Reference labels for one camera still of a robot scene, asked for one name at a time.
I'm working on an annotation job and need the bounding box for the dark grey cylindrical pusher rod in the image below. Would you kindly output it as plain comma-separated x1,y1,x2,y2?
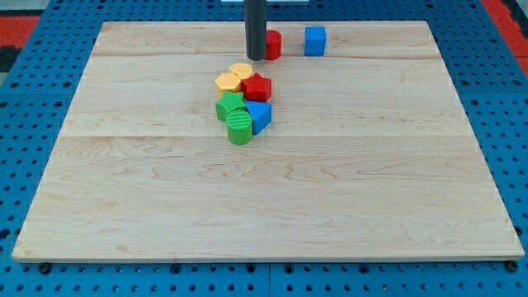
243,0,266,61

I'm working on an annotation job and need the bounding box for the yellow heart block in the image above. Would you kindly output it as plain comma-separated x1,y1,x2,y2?
229,63,253,80

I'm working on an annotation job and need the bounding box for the yellow hexagon block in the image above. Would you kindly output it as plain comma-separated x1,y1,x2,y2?
214,73,242,98

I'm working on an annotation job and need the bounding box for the red cylinder block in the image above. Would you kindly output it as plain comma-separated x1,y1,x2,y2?
265,30,282,60

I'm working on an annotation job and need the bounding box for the blue cube block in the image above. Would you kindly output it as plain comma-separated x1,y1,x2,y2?
304,26,327,56

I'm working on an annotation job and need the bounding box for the red star block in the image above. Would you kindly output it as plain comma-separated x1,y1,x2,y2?
242,73,272,102

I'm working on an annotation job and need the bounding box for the green star block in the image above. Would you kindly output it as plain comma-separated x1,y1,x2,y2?
215,91,247,121

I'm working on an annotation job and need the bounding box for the blue triangle block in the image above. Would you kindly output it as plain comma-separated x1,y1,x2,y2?
246,101,272,135

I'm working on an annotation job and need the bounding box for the green cylinder block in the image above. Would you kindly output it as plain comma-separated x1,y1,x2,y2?
225,110,252,145

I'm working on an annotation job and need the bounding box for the light wooden board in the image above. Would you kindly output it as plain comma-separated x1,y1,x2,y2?
12,21,525,263

